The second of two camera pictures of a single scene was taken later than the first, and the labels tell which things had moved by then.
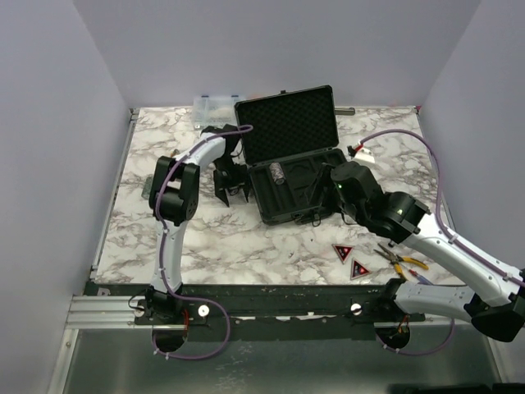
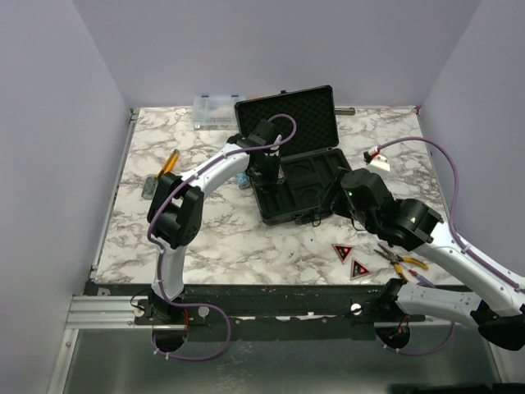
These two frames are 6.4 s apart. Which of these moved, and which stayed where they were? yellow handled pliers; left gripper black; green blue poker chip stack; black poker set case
Moved: left gripper black
Stayed: green blue poker chip stack; black poker set case; yellow handled pliers
